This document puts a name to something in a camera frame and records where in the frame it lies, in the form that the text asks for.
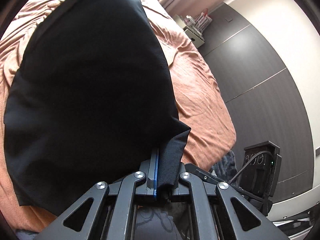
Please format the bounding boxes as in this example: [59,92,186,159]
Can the black pants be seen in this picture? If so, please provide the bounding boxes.
[4,0,190,216]

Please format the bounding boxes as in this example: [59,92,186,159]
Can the dark grey wardrobe doors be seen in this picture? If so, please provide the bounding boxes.
[199,4,314,202]

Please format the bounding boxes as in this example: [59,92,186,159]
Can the white bedside table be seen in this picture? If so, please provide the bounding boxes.
[173,8,212,48]

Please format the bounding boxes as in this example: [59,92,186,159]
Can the black cable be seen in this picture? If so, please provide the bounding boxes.
[227,150,275,184]

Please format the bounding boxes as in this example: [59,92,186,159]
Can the brown bed cover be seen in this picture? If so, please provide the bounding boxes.
[0,0,237,233]

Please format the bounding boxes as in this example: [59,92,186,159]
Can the person's dark trousers leg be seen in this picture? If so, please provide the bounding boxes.
[134,203,188,239]

